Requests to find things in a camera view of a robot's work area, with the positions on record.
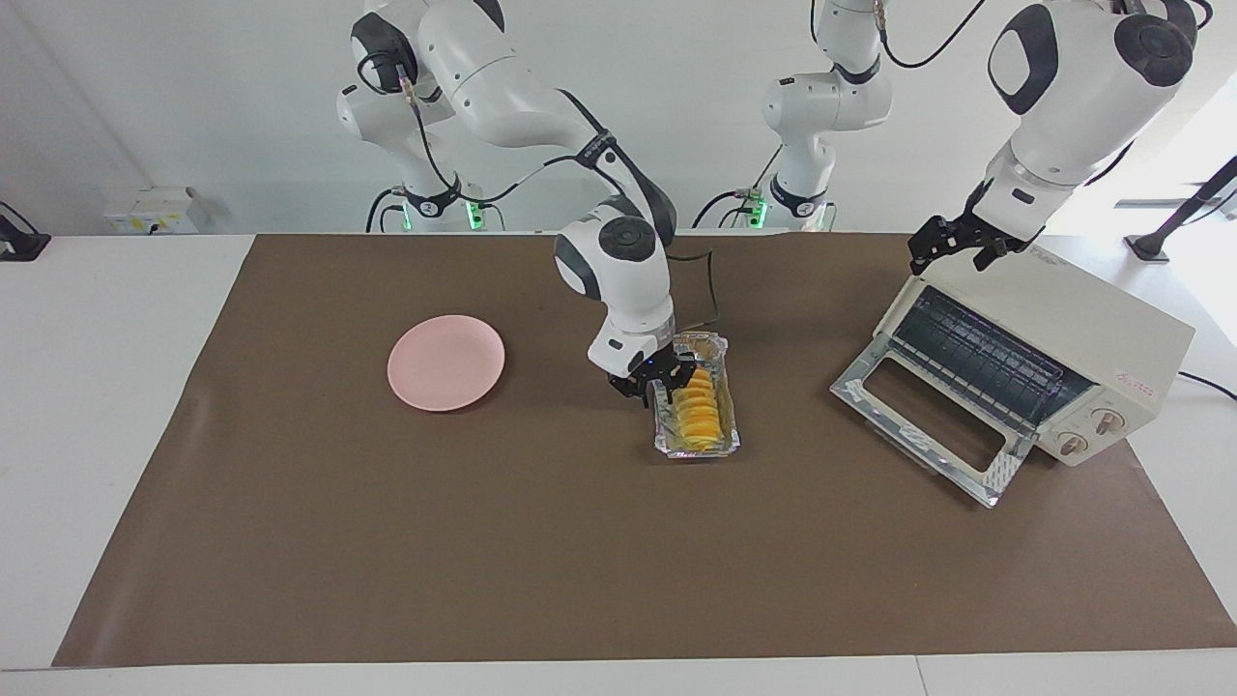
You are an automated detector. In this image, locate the glass oven door with foil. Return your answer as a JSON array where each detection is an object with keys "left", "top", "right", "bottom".
[{"left": 829, "top": 333, "right": 1040, "bottom": 510}]

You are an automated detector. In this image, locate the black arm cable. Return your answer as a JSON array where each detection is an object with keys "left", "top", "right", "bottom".
[
  {"left": 358, "top": 53, "right": 724, "bottom": 334},
  {"left": 870, "top": 0, "right": 989, "bottom": 71}
]

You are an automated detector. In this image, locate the cream toaster oven body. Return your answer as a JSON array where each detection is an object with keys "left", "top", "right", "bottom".
[{"left": 875, "top": 242, "right": 1196, "bottom": 468}]

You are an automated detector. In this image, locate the white wall socket box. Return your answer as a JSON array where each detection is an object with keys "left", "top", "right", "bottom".
[{"left": 104, "top": 187, "right": 209, "bottom": 236}]

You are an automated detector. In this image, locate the black base cable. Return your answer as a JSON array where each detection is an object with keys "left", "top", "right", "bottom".
[
  {"left": 365, "top": 187, "right": 407, "bottom": 233},
  {"left": 691, "top": 145, "right": 782, "bottom": 231}
]

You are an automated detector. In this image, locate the pink round plate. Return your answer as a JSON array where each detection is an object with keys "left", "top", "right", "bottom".
[{"left": 387, "top": 315, "right": 506, "bottom": 414}]

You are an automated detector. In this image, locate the black oven power cord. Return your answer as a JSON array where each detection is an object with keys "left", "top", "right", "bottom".
[{"left": 1179, "top": 372, "right": 1237, "bottom": 402}]

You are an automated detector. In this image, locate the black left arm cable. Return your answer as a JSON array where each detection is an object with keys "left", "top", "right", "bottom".
[{"left": 870, "top": 0, "right": 989, "bottom": 71}]

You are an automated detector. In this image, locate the wire oven rack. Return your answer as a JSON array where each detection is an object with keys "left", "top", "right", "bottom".
[{"left": 889, "top": 287, "right": 1093, "bottom": 426}]

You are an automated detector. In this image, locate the brown table mat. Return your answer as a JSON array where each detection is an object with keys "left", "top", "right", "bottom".
[{"left": 50, "top": 232, "right": 1237, "bottom": 668}]

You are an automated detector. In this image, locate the black stand base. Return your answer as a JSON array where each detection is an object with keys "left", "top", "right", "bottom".
[{"left": 0, "top": 201, "right": 51, "bottom": 262}]

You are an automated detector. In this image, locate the black angled stand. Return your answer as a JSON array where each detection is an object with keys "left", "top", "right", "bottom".
[{"left": 1126, "top": 155, "right": 1237, "bottom": 264}]

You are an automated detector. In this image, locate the sliced orange bread loaf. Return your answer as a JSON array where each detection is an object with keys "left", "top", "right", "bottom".
[{"left": 672, "top": 365, "right": 726, "bottom": 450}]

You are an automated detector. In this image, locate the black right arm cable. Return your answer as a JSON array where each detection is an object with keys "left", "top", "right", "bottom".
[{"left": 358, "top": 53, "right": 724, "bottom": 334}]

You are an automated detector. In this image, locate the aluminium foil tray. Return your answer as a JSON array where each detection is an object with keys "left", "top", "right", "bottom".
[{"left": 652, "top": 331, "right": 742, "bottom": 460}]

